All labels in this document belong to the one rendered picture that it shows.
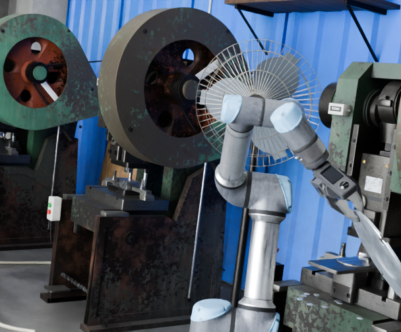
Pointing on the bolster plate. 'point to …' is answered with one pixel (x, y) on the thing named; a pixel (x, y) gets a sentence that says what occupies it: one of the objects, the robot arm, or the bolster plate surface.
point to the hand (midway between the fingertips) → (359, 217)
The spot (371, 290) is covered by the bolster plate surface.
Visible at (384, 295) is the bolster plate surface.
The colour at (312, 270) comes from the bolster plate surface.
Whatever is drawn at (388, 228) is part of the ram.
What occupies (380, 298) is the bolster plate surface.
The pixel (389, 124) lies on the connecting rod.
